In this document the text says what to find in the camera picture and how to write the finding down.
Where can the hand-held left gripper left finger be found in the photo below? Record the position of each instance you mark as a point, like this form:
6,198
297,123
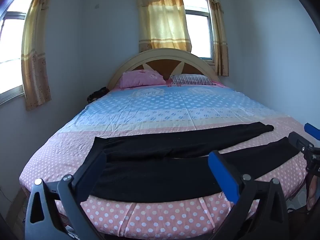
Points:
92,171

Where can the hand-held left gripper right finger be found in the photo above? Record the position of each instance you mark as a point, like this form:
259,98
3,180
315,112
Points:
222,175

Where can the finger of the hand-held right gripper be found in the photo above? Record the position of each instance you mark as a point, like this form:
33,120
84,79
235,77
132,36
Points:
301,142
312,130

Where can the black pants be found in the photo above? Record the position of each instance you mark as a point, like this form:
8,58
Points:
160,170

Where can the person's right forearm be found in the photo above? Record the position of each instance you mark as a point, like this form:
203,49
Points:
312,195

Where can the dark cloth beside bed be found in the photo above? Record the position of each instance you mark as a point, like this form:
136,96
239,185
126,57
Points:
97,95

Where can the polka dot bed sheet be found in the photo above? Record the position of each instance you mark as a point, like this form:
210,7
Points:
160,110

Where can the striped pillow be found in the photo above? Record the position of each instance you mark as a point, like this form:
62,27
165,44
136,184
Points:
192,79

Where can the pink pillow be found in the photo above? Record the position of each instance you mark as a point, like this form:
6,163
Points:
142,78

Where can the arched wooden headboard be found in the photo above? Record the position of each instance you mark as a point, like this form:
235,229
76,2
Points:
165,60

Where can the long yellow floral curtain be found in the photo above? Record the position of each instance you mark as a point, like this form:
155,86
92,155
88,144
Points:
35,50

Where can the narrow yellow curtain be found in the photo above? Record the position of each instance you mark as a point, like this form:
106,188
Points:
218,30

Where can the side window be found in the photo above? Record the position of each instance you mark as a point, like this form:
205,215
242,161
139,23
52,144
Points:
11,52

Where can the window behind headboard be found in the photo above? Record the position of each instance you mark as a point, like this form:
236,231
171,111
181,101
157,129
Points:
198,25

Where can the wide yellow curtain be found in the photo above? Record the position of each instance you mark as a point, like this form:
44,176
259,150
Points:
162,17

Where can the wooden bed frame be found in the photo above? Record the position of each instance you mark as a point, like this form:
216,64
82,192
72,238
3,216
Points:
16,206

